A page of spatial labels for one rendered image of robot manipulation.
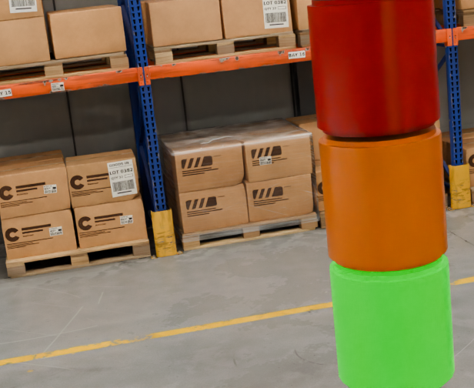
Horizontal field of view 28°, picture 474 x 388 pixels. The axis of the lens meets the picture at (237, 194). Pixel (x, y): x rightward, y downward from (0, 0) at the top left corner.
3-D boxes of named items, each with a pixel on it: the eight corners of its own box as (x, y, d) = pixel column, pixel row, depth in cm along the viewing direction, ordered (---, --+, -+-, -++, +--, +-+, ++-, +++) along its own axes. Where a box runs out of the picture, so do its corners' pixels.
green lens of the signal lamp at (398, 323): (366, 410, 39) (357, 286, 38) (322, 366, 44) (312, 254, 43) (476, 383, 40) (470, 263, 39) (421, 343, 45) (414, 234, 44)
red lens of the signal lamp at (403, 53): (345, 144, 36) (334, 1, 35) (300, 126, 41) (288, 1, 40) (463, 125, 38) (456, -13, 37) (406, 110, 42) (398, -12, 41)
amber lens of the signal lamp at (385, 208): (356, 281, 38) (345, 148, 37) (311, 249, 42) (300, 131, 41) (470, 258, 39) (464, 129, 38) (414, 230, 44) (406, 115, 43)
